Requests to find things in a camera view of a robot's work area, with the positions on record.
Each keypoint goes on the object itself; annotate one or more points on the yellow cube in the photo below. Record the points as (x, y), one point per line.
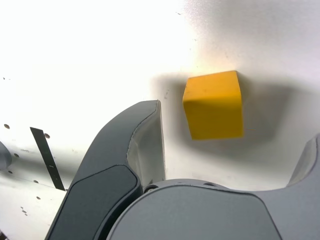
(215, 107)

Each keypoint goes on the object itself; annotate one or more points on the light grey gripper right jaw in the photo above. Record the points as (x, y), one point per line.
(200, 215)

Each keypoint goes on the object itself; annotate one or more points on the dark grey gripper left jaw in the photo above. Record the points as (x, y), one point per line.
(100, 190)

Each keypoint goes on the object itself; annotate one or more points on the black tape strip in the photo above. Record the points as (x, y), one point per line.
(48, 160)

